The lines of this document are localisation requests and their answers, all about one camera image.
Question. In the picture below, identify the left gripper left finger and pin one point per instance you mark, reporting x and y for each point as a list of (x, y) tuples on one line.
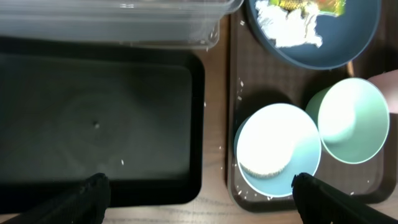
[(85, 204)]

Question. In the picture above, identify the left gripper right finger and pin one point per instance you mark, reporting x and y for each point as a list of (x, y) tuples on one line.
[(320, 203)]

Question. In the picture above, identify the pink cup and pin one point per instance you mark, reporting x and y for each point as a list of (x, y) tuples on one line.
[(387, 83)]

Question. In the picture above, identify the white tissue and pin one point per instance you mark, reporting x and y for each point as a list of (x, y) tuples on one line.
[(288, 28)]

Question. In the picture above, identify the yellow snack wrapper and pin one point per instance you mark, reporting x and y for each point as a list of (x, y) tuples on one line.
[(333, 8)]

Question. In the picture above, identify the light blue bowl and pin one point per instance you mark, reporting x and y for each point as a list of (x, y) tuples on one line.
[(272, 146)]

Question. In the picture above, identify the mint green bowl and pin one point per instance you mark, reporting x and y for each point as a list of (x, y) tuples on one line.
[(352, 118)]

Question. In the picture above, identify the black plastic tray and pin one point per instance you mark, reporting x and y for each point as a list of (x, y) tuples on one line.
[(69, 111)]

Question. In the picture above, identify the brown serving tray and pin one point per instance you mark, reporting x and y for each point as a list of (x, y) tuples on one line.
[(258, 78)]

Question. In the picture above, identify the dark blue plate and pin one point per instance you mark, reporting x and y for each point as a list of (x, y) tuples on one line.
[(344, 37)]

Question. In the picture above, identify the clear plastic bin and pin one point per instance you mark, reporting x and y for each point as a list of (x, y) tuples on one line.
[(173, 24)]

